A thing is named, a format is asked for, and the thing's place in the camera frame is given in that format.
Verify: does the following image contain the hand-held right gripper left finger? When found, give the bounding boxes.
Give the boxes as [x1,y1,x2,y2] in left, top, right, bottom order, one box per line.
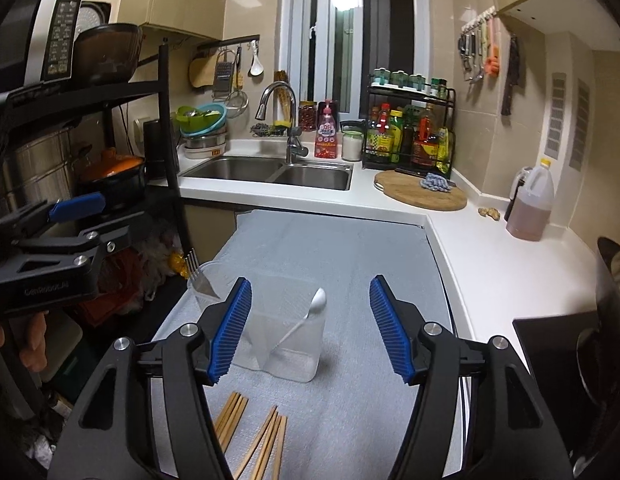
[55,277,253,480]

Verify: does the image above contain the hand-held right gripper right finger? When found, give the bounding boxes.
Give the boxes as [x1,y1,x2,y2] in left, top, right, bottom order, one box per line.
[368,276,573,480]

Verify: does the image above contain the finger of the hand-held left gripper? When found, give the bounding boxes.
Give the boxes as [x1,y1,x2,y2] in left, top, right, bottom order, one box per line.
[0,194,107,233]
[10,210,147,273]

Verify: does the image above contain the clear plastic utensil holder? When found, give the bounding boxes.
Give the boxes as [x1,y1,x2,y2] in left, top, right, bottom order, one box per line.
[187,260,327,383]

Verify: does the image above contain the bunch of wooden chopsticks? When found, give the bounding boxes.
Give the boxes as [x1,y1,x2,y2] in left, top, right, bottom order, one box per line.
[212,391,289,480]

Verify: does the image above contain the person's left hand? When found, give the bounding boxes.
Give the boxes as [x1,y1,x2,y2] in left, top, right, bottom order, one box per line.
[15,309,49,377]

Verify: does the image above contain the pile of plastic bags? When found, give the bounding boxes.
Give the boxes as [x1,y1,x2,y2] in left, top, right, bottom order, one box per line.
[97,220,187,306]

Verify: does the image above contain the black pot with orange lid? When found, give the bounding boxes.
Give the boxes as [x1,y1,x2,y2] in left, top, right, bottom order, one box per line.
[77,147,148,211]

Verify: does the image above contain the large steel stockpot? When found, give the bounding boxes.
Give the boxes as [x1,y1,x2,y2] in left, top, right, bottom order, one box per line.
[0,127,73,211]

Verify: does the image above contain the metal fork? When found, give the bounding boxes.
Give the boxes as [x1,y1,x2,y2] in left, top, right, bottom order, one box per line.
[184,250,221,300]

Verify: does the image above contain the metal spoon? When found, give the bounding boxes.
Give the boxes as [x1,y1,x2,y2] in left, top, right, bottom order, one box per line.
[275,287,327,348]

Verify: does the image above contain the black cylindrical container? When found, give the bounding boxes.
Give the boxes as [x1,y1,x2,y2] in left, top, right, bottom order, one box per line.
[142,117,178,176]

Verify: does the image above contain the grey table cloth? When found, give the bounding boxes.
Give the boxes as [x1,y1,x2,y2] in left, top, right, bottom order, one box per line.
[150,208,473,480]

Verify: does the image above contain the black metal shelf rack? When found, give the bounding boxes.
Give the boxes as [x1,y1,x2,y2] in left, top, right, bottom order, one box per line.
[0,42,191,411]

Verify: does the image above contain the white enamel dish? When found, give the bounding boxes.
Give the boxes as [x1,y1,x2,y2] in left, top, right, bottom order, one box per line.
[184,143,228,161]

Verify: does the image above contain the steel bowl stack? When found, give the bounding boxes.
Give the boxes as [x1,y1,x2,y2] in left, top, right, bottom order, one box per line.
[180,129,228,149]

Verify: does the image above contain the round wooden cutting board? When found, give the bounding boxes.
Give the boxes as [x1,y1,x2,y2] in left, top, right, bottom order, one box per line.
[374,169,468,212]

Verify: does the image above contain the green colander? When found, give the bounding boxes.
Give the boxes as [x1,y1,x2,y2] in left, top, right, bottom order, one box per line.
[176,105,205,132]

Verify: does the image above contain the stainless steel double sink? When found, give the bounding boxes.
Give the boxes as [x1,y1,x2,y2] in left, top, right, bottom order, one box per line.
[179,155,355,192]

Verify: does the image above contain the blue plastic basin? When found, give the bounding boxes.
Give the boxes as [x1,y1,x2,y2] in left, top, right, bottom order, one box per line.
[195,103,228,134]

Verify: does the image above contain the dark brown plastic bowl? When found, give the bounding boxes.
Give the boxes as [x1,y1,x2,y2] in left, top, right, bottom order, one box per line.
[72,22,143,86]

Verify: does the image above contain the blue knitted dishcloth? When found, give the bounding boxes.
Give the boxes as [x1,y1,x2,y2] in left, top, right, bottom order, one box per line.
[421,172,453,194]

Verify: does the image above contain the black glass cooktop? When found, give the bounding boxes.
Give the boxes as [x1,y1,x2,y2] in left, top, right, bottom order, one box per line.
[512,310,610,480]

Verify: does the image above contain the metal mesh strainer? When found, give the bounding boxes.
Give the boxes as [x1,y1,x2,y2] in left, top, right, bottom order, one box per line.
[224,87,249,118]

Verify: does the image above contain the silver black microwave oven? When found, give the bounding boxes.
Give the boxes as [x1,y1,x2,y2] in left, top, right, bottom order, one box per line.
[0,0,86,93]

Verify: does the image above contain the hanging wooden cutting board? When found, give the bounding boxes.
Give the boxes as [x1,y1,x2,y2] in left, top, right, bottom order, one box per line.
[188,52,221,88]

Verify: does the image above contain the cooking oil jug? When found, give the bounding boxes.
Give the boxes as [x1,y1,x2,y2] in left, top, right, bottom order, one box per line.
[506,158,555,242]

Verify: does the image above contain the sink sponge rack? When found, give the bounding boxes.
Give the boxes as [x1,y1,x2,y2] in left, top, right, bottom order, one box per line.
[250,120,295,139]

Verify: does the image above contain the metal grater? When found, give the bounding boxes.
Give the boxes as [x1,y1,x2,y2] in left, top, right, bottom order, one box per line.
[212,50,235,101]

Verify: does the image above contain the white jar with green lid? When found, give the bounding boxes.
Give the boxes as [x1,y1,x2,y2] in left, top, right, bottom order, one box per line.
[342,129,365,162]

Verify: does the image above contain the white round-faced appliance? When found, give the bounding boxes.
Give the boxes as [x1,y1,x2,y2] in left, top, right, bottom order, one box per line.
[74,1,113,43]

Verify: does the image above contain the chrome kitchen faucet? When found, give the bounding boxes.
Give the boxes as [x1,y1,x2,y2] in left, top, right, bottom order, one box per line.
[260,80,308,166]

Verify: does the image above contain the row of sauce bottles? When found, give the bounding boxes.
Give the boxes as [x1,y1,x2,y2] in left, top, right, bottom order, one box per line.
[366,102,451,170]

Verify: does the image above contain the red dish soap pump bottle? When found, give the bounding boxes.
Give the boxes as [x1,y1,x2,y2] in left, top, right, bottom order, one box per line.
[314,99,339,161]

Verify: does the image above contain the bamboo pot brush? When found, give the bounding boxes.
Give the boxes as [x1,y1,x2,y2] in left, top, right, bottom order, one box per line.
[274,70,297,126]

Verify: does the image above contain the red chili jar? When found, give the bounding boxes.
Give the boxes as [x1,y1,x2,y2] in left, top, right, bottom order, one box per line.
[298,101,318,132]

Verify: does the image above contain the black wok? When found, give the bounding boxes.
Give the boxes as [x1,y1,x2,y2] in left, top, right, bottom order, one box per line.
[574,237,620,411]

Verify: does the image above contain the row of green-lid spice jars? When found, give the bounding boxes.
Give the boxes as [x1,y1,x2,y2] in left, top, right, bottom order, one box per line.
[371,67,448,99]

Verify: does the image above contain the hanging dark cleaver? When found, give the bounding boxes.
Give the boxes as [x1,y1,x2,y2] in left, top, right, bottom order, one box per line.
[500,35,521,117]

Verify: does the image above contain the white framed window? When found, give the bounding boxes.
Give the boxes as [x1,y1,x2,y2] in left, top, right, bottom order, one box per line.
[280,0,433,126]

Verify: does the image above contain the hanging metal kitchen tools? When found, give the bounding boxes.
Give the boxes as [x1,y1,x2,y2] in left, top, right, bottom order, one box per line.
[457,30,485,83]

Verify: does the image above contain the hanging orange peeler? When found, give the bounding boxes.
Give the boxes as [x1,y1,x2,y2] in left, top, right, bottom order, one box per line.
[484,17,501,77]

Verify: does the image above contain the black wire spice rack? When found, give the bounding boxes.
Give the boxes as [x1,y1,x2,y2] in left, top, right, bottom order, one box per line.
[364,80,457,171]

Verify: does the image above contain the black hanging rail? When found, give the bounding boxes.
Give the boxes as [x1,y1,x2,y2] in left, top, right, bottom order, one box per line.
[197,35,261,52]

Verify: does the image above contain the grey wall vent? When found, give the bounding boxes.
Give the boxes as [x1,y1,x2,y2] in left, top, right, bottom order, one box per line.
[544,72,565,156]
[570,79,590,170]

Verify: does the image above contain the white wall hook rail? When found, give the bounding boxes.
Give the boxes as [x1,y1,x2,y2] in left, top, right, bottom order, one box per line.
[462,6,496,33]

